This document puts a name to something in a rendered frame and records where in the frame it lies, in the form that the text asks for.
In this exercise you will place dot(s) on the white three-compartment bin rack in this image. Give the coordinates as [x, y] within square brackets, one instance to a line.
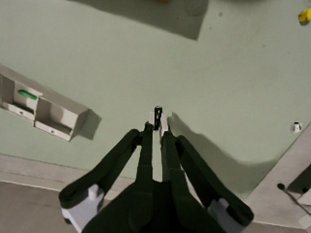
[52, 111]

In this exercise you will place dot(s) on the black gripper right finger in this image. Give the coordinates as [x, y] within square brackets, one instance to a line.
[230, 212]

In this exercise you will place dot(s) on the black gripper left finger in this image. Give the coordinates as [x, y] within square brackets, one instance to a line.
[82, 199]

